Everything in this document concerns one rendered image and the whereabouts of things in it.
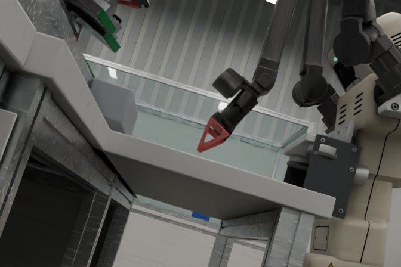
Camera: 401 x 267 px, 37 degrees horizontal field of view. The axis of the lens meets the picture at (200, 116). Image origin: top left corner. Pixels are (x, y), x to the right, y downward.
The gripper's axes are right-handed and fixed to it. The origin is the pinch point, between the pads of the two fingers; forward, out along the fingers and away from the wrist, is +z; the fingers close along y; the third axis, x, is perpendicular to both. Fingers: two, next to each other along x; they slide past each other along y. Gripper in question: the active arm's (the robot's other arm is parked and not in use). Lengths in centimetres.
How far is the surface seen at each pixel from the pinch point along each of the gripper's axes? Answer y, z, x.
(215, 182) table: 55, -21, 59
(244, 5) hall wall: -808, -80, -364
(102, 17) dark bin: 2.1, 1.9, 6.9
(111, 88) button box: 40, -6, 39
